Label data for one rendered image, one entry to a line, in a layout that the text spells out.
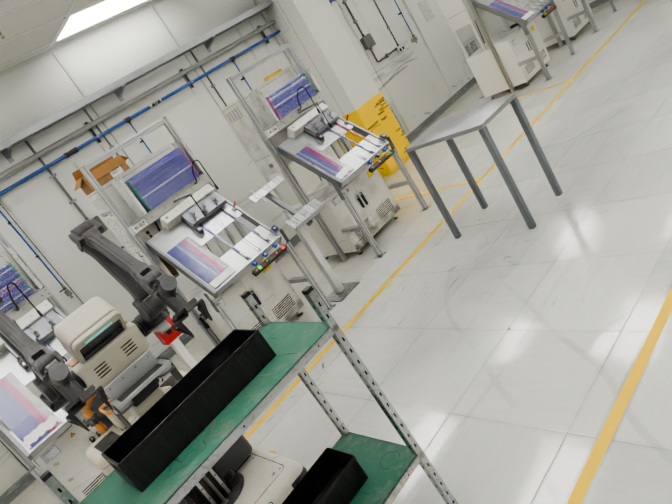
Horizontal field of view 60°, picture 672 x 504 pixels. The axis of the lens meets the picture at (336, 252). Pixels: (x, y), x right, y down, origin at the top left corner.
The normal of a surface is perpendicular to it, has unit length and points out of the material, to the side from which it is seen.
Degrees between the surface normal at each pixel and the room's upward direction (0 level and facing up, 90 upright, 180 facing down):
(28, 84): 90
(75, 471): 90
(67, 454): 90
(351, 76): 90
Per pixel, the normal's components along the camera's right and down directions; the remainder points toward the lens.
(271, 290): 0.60, -0.10
